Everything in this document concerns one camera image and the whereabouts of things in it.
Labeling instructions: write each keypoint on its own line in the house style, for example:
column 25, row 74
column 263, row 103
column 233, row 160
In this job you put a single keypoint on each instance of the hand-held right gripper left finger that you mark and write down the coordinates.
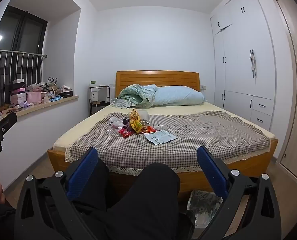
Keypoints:
column 84, row 175

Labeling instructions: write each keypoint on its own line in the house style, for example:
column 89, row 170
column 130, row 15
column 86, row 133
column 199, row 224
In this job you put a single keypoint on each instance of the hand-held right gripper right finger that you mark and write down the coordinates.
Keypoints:
column 211, row 175

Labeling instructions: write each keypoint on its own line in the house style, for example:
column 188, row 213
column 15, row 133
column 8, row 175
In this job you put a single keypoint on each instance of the plastic-lined waste bin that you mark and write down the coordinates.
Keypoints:
column 203, row 202

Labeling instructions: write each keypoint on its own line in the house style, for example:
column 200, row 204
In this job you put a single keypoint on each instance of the white printed paper sheet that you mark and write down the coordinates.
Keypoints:
column 161, row 137

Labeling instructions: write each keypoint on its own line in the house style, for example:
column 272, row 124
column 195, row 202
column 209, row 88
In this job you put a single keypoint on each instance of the white tissue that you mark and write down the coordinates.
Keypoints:
column 160, row 127

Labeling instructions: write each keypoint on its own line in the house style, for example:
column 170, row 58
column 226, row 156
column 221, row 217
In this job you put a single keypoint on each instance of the yellow snack bag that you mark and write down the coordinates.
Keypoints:
column 134, row 122

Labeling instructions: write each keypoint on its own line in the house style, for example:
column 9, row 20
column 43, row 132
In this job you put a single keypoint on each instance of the orange snack packet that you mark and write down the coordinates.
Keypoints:
column 149, row 129

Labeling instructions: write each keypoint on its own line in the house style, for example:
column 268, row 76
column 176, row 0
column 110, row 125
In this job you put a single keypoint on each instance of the cluttered wooden shelf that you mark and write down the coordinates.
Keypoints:
column 33, row 97

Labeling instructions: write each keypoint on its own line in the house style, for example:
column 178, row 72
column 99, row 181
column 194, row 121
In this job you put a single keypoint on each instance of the brown checkered cloth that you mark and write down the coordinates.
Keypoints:
column 213, row 140

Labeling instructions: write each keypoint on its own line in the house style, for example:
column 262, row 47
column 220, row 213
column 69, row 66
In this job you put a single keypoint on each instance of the red snack packet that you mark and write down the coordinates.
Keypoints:
column 125, row 133

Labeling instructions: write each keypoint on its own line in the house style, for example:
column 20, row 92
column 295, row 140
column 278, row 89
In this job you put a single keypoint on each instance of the wooden window sill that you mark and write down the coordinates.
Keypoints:
column 66, row 99

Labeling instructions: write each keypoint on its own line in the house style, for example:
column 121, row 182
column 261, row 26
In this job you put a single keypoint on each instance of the person's black trousers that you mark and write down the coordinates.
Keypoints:
column 143, row 200

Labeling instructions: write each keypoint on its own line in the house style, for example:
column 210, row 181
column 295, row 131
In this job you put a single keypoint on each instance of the dark purple box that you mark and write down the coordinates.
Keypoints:
column 126, row 123

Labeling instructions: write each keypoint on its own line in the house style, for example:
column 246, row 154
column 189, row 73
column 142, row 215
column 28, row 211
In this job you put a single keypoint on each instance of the metal window railing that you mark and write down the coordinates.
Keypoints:
column 26, row 53

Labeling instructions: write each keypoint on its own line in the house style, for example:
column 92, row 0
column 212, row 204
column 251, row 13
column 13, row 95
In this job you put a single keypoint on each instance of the black bedside rack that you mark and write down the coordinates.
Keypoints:
column 104, row 103

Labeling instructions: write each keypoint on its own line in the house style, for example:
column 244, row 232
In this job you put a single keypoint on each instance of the small white appliance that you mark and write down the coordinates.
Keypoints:
column 95, row 97

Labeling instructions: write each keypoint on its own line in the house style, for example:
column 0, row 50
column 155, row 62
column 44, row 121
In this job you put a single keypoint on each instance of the light blue pillow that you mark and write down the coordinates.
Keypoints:
column 181, row 96

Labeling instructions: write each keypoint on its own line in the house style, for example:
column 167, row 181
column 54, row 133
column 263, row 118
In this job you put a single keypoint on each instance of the dark window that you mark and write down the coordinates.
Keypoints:
column 26, row 35

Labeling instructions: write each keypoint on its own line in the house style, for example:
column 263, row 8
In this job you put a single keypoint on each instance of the green floral quilt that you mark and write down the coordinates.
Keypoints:
column 136, row 95

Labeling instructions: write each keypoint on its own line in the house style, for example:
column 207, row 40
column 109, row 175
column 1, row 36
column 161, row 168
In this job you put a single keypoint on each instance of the white door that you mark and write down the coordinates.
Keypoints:
column 296, row 130

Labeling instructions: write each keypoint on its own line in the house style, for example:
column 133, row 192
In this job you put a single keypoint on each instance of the hanging grey cloth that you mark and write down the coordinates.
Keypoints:
column 253, row 62

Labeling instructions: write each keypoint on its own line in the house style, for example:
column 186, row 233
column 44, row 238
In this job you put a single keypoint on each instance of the white wardrobe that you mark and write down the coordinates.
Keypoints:
column 241, row 55

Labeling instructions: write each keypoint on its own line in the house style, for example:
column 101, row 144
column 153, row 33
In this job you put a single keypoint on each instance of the wall switch panel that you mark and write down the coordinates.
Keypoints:
column 111, row 85

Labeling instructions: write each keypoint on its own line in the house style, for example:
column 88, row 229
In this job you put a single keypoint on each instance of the wooden bed frame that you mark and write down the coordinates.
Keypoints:
column 163, row 78

